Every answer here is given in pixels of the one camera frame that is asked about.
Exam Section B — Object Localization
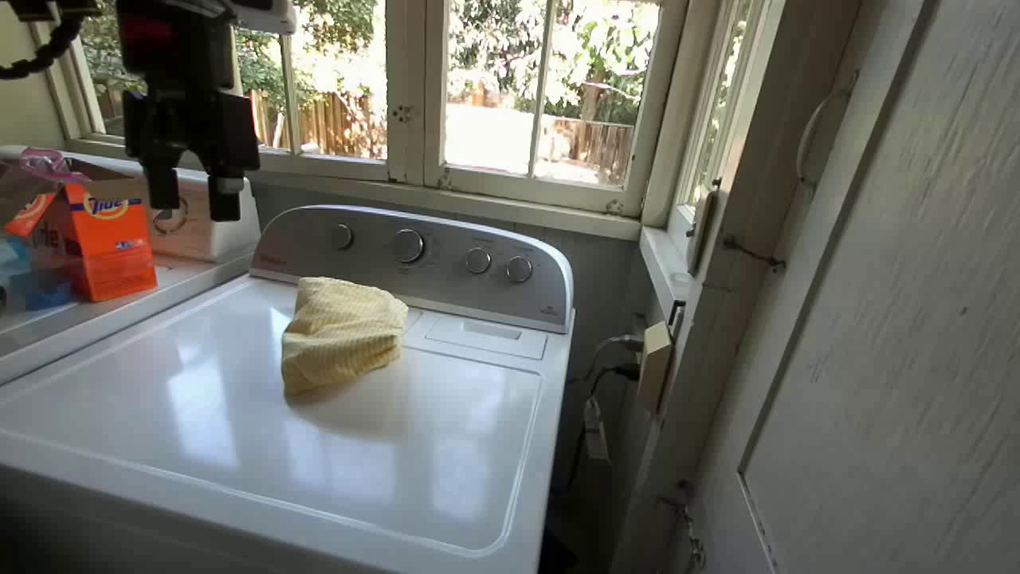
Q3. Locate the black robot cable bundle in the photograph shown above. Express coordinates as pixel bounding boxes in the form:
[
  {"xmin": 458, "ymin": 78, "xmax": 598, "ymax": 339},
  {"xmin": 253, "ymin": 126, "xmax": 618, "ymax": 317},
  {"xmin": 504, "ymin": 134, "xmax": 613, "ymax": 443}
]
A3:
[{"xmin": 0, "ymin": 0, "xmax": 108, "ymax": 84}]

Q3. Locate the blue plastic package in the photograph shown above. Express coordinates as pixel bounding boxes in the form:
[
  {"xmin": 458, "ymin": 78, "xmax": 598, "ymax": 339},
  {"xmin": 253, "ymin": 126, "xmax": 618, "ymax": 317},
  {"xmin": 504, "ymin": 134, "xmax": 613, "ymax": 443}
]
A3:
[{"xmin": 0, "ymin": 234, "xmax": 78, "ymax": 319}]

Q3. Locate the brown wooden garden fence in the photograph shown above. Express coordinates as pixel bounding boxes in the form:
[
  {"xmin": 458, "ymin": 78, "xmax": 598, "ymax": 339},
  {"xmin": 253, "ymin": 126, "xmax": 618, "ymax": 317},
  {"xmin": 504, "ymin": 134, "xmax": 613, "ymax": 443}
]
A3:
[{"xmin": 245, "ymin": 78, "xmax": 643, "ymax": 186}]

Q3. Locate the white top-load washing machine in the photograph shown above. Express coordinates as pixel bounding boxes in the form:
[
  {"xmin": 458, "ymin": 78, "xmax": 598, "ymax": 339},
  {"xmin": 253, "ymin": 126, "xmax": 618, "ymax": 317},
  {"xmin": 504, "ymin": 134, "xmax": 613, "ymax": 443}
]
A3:
[{"xmin": 0, "ymin": 202, "xmax": 576, "ymax": 574}]

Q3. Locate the white door handle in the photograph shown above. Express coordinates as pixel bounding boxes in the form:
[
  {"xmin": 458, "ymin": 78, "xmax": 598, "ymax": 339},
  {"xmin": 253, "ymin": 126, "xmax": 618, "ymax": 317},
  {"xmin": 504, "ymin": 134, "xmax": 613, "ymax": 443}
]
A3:
[{"xmin": 793, "ymin": 86, "xmax": 854, "ymax": 191}]

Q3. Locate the white wall plug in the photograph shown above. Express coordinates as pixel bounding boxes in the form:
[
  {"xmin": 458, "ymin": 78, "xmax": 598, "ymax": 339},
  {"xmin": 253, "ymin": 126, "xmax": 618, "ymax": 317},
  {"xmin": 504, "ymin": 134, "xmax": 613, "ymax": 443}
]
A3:
[{"xmin": 581, "ymin": 394, "xmax": 616, "ymax": 466}]

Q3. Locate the yellow folded cloth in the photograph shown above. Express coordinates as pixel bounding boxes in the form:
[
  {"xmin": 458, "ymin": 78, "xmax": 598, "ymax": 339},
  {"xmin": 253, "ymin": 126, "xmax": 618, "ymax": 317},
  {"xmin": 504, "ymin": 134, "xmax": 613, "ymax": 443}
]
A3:
[{"xmin": 278, "ymin": 273, "xmax": 410, "ymax": 405}]

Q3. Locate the pink crumpled item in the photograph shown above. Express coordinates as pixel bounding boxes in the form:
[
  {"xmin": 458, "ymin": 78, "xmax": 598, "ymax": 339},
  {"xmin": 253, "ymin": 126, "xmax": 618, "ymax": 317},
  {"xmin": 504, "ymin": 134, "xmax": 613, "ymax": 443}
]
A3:
[{"xmin": 0, "ymin": 144, "xmax": 86, "ymax": 217}]

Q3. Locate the beige light switch plate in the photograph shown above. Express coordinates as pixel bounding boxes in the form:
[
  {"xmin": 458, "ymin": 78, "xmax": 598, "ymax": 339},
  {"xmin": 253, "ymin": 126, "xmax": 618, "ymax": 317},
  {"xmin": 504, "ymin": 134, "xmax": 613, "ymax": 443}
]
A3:
[{"xmin": 684, "ymin": 180, "xmax": 730, "ymax": 280}]

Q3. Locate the black power cable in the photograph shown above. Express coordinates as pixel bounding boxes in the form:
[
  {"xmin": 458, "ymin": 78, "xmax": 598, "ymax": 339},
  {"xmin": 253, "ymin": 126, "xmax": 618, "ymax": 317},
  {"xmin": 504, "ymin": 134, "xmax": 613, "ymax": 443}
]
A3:
[{"xmin": 559, "ymin": 360, "xmax": 643, "ymax": 503}]

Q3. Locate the white appliance lid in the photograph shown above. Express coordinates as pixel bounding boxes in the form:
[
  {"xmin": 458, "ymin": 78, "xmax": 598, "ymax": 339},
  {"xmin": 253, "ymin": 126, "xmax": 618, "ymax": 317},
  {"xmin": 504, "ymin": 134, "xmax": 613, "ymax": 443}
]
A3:
[{"xmin": 0, "ymin": 253, "xmax": 255, "ymax": 388}]

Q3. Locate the orange detergent box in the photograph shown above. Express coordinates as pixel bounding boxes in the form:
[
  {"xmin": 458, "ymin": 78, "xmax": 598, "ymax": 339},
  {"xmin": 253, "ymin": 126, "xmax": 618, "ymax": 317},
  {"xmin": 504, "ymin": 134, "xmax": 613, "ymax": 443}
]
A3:
[{"xmin": 4, "ymin": 178, "xmax": 163, "ymax": 306}]

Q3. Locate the grey power cable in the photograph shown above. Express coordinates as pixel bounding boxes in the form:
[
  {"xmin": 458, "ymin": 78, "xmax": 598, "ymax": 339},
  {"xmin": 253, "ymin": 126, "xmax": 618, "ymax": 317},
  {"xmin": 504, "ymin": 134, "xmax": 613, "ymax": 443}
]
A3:
[{"xmin": 574, "ymin": 327, "xmax": 646, "ymax": 376}]

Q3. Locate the beige power outlet adapter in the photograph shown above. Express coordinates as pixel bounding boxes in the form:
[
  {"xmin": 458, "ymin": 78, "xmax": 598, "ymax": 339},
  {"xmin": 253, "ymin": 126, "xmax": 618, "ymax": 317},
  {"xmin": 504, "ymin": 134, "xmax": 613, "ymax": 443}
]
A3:
[{"xmin": 635, "ymin": 317, "xmax": 680, "ymax": 421}]

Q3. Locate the white wooden door frame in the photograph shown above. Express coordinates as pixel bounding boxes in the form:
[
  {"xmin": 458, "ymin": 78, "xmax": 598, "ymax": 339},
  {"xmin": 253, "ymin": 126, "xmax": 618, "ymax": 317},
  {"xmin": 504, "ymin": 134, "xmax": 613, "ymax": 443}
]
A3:
[{"xmin": 610, "ymin": 0, "xmax": 888, "ymax": 574}]

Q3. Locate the white plastic container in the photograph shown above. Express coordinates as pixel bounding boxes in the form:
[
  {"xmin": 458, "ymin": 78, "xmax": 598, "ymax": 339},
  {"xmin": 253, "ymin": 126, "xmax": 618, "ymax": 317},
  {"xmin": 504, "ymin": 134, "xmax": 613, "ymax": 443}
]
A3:
[{"xmin": 148, "ymin": 172, "xmax": 264, "ymax": 268}]

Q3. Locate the white wooden window frame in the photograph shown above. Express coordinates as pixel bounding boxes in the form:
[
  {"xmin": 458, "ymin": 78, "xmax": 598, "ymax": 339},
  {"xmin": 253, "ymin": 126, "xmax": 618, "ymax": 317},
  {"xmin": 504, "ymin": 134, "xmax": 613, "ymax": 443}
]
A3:
[
  {"xmin": 40, "ymin": 0, "xmax": 694, "ymax": 242},
  {"xmin": 635, "ymin": 0, "xmax": 792, "ymax": 323}
]

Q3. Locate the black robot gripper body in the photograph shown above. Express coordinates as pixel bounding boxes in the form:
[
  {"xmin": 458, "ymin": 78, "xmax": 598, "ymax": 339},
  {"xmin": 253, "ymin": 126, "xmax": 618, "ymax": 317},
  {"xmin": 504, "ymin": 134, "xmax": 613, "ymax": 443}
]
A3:
[{"xmin": 113, "ymin": 0, "xmax": 264, "ymax": 178}]

